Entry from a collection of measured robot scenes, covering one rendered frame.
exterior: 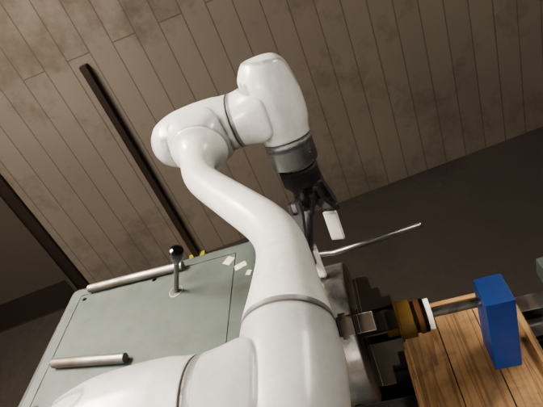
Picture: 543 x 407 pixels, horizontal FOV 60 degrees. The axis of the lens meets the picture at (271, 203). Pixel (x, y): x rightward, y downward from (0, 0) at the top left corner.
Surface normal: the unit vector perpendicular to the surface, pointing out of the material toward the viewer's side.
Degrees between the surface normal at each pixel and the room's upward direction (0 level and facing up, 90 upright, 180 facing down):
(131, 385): 8
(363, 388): 86
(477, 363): 0
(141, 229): 90
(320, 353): 49
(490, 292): 0
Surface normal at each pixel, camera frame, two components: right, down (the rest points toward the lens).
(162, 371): -0.16, -0.93
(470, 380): -0.35, -0.77
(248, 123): -0.12, 0.48
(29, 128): 0.11, 0.53
